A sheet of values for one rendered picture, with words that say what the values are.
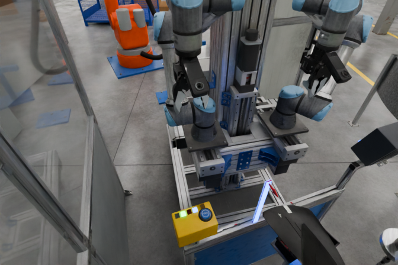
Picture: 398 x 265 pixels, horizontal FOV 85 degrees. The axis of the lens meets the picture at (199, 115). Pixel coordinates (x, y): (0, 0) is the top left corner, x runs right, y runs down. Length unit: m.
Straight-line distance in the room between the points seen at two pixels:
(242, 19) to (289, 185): 1.76
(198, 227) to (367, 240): 1.78
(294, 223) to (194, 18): 0.70
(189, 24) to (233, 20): 0.58
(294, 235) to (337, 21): 0.68
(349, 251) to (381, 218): 0.49
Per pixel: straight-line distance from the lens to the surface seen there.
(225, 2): 0.68
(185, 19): 0.56
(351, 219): 2.50
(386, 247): 0.58
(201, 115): 1.09
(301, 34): 2.64
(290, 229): 0.85
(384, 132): 1.25
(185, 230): 0.91
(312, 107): 1.26
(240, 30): 1.17
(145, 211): 2.20
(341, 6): 0.83
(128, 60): 4.23
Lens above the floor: 1.91
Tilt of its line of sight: 39 degrees down
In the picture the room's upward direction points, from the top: straight up
